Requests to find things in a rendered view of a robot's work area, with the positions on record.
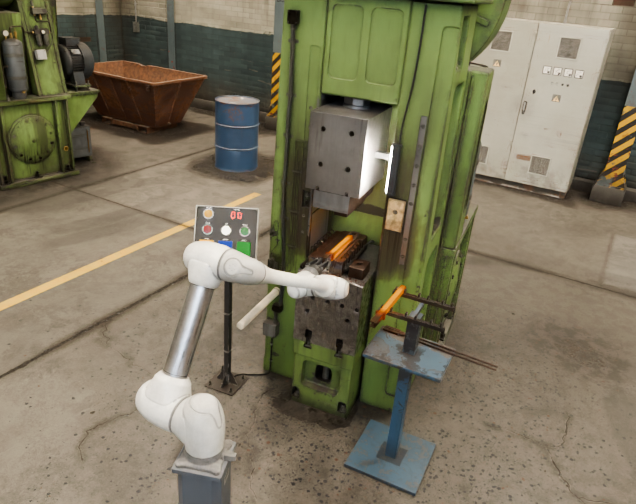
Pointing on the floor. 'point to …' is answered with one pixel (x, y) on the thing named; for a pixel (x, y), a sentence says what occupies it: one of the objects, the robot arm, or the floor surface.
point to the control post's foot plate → (226, 382)
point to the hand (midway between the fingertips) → (326, 258)
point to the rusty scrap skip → (143, 94)
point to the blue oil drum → (236, 133)
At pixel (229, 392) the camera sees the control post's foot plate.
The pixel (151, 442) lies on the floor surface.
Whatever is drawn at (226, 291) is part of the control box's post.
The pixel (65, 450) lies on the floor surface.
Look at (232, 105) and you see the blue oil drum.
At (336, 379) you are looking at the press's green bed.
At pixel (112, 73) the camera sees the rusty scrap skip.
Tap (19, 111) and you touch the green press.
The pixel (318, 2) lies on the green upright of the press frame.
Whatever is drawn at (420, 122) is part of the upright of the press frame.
